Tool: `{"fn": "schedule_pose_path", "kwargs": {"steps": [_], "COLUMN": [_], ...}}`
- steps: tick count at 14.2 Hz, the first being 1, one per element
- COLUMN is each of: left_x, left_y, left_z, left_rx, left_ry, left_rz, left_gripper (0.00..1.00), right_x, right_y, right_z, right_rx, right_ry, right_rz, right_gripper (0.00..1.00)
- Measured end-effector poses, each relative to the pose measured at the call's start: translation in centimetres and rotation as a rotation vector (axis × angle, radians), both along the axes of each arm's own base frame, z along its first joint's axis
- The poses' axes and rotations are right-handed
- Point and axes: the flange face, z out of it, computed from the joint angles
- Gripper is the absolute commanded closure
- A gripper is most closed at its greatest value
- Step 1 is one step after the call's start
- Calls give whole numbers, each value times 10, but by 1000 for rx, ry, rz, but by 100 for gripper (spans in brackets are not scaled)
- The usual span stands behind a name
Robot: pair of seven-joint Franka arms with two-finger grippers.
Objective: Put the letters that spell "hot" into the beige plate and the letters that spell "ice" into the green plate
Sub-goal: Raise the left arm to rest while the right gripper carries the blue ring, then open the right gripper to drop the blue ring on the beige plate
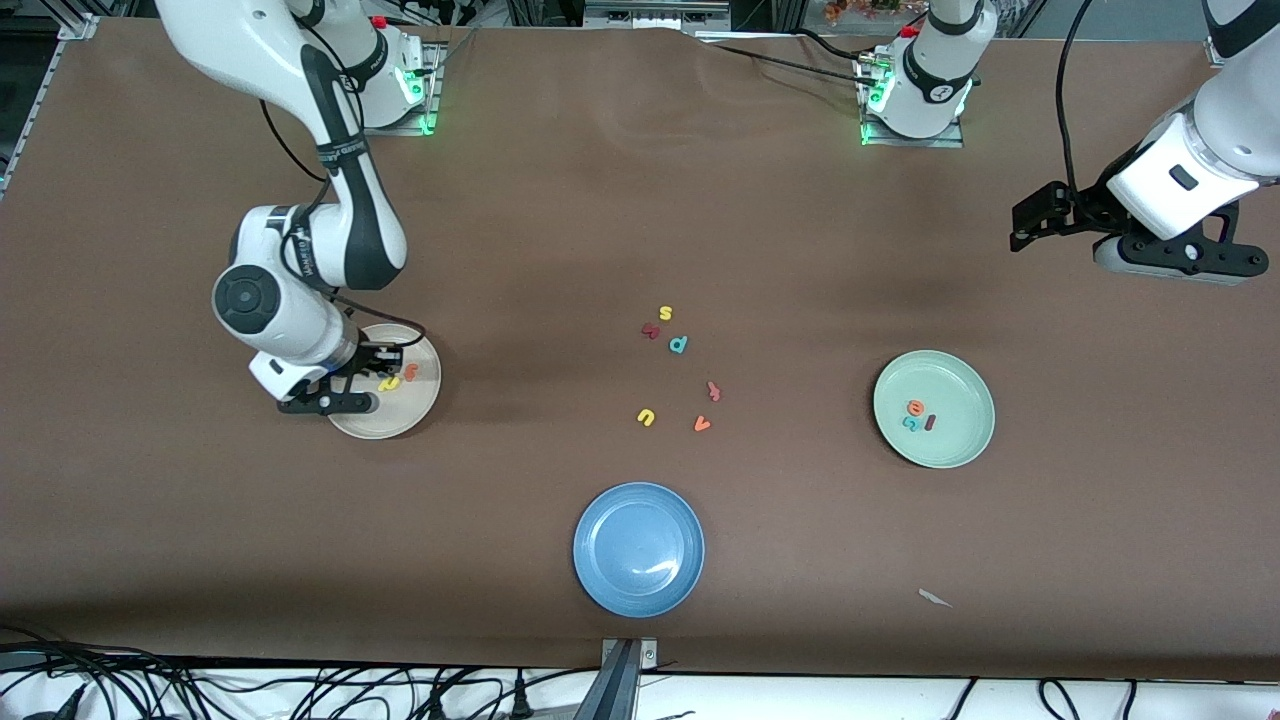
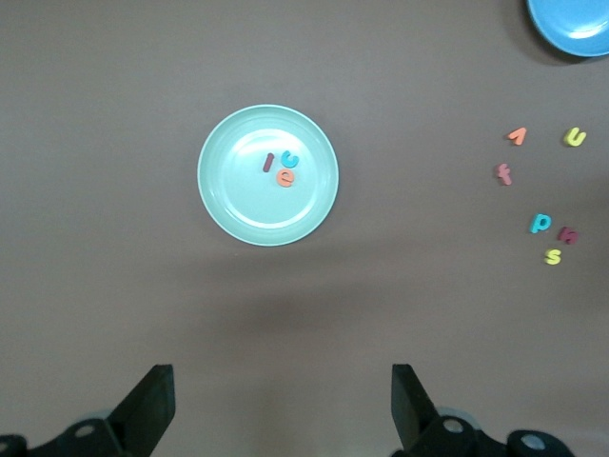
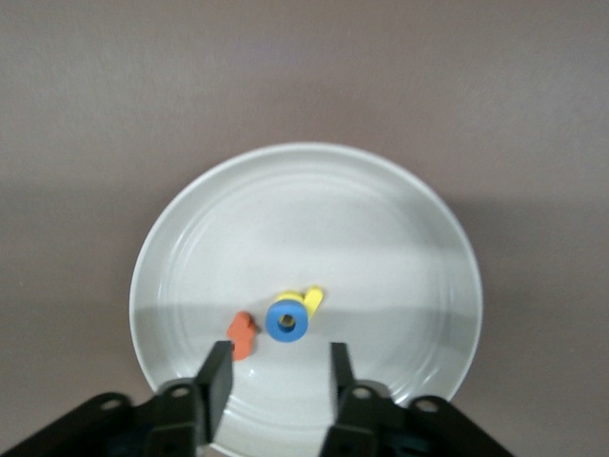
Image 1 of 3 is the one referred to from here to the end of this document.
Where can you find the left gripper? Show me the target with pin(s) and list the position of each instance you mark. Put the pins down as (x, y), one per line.
(1087, 209)

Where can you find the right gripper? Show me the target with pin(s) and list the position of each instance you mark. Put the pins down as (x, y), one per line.
(368, 358)

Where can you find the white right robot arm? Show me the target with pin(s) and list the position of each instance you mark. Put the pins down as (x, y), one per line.
(240, 40)

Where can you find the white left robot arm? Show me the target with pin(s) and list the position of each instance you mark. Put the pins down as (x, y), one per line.
(930, 80)

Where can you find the beige brown round plate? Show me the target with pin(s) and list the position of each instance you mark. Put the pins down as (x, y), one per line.
(410, 410)

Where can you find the brown table cover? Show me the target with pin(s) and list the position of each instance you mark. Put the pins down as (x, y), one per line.
(200, 550)

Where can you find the green round plate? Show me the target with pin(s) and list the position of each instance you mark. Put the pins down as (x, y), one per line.
(950, 440)

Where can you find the blue round plate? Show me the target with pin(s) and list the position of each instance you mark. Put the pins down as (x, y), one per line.
(640, 550)

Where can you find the white paper scrap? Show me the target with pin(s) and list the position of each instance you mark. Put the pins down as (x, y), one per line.
(935, 599)

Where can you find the grey electronics box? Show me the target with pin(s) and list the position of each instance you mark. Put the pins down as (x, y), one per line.
(650, 15)

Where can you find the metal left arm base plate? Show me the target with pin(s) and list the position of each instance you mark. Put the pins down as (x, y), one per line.
(950, 143)

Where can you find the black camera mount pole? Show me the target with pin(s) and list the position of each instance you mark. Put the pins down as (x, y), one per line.
(615, 690)

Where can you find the silver mount bracket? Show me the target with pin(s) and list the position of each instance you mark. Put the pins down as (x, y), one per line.
(648, 655)

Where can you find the aluminium corner bracket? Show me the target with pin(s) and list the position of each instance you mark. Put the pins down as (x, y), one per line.
(78, 27)

